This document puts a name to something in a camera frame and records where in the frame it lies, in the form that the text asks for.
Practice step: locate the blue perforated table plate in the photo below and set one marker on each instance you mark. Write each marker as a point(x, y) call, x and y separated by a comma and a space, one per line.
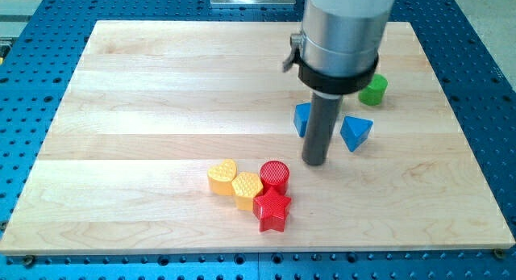
point(41, 62)

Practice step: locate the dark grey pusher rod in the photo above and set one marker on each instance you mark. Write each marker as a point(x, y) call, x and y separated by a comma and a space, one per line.
point(324, 111)

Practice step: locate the red star block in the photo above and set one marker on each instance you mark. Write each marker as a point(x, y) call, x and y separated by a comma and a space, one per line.
point(272, 210)

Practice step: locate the red cylinder block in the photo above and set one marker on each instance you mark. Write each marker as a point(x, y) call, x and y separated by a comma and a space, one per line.
point(275, 175)

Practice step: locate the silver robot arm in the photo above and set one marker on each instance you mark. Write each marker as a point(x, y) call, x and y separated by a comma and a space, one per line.
point(336, 49)

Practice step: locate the blue triangle block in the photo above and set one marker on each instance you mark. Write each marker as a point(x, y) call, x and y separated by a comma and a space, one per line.
point(354, 131)

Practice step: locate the yellow heart block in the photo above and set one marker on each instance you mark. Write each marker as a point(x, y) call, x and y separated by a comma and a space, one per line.
point(221, 176)

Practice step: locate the blue cube block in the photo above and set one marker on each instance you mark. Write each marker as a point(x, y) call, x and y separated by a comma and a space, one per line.
point(301, 115)

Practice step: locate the green cylinder block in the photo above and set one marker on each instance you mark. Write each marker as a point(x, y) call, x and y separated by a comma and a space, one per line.
point(373, 93)

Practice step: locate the yellow hexagon block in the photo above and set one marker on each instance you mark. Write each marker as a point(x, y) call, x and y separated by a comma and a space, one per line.
point(246, 187)

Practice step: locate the light wooden board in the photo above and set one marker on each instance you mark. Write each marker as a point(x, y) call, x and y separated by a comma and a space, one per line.
point(152, 105)

